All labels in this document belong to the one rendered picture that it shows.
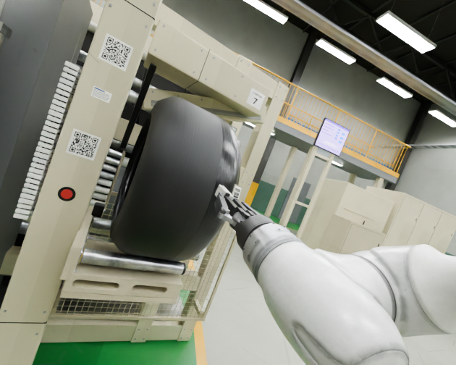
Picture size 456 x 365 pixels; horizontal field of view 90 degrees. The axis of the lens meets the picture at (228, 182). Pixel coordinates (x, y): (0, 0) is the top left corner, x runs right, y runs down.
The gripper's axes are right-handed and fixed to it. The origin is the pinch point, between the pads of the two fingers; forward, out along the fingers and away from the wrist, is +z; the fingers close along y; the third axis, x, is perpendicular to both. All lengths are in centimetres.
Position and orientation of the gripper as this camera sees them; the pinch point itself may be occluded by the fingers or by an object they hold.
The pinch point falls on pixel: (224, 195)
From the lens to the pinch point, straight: 56.0
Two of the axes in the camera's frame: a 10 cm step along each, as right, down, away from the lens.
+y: -8.4, -2.9, -4.6
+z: -3.6, -3.5, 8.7
